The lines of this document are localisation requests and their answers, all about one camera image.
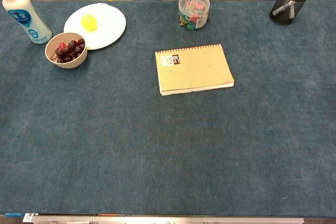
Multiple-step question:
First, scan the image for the yellow spiral notebook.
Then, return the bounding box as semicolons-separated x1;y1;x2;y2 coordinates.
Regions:
154;43;235;97

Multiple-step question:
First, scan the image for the blue felt table mat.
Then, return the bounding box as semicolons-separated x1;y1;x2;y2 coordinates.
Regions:
0;0;336;217

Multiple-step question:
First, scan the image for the clear jar of binder clips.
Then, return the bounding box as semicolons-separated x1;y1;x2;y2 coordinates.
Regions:
178;0;211;31

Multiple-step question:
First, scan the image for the white round plate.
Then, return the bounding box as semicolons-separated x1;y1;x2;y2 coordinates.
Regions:
64;3;127;50

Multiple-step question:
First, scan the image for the beige bowl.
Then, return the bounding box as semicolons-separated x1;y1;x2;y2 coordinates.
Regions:
45;32;88;69

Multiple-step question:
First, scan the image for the yellow round fruit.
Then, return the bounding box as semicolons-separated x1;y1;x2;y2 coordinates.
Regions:
80;14;98;31

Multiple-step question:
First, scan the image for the dark red grapes bunch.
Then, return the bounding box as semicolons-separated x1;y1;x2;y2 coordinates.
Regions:
49;38;86;64

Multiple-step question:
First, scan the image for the black mesh pen holder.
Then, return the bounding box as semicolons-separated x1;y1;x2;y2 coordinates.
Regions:
269;0;311;26

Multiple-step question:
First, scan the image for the white plastic drink bottle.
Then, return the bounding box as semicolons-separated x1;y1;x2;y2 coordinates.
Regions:
0;0;53;45

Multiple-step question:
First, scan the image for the aluminium rail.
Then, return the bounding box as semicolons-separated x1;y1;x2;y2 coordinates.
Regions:
22;213;305;224

